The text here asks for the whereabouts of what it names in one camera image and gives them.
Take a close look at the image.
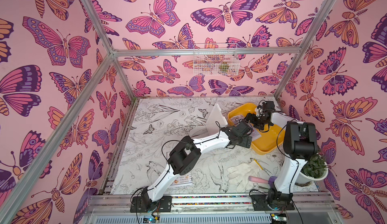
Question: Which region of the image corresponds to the clear acrylic menu holder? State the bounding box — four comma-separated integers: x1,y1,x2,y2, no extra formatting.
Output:
205,103,228,135

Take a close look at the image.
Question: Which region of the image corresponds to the pink food menu sheet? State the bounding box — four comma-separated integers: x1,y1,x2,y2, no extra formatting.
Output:
250,128,262,142

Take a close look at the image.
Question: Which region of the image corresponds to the white yellow menu sheet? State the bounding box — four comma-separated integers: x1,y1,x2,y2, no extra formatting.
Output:
170,172,192,188

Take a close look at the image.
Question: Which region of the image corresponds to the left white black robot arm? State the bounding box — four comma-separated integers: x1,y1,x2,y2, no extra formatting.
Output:
141,121,253,204

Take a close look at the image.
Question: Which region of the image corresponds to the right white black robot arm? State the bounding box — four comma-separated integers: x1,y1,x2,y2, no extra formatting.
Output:
244,101,318,205

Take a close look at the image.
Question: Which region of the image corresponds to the yellow plastic tray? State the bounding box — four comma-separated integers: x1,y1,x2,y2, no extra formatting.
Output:
227,103,285,155

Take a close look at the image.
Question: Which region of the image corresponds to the yellow pencil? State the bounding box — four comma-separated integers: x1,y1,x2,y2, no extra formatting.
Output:
254,159,264,170

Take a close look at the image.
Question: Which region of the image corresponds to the white work glove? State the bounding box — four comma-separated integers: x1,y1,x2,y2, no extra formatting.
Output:
227,161,262,193

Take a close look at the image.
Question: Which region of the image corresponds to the purple pink garden trowel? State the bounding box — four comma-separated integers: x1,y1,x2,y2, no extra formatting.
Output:
248,176,277,187

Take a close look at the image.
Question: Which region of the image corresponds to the green item in basket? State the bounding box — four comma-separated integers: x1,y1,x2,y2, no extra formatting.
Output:
218,63,229,74

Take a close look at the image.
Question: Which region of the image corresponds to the white pot green plant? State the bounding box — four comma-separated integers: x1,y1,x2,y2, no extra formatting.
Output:
296,153,328,186

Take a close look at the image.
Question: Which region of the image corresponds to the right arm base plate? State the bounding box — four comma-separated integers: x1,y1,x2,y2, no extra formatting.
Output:
250,194,295,211

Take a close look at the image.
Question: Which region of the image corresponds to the white wire wall basket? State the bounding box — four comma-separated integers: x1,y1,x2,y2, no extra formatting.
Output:
192,44,240,77

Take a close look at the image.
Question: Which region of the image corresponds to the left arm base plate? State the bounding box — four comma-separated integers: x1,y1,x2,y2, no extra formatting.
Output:
130,196,172,213

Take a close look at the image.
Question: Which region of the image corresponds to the aluminium front rail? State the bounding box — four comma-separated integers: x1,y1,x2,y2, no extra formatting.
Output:
81,192,344,224

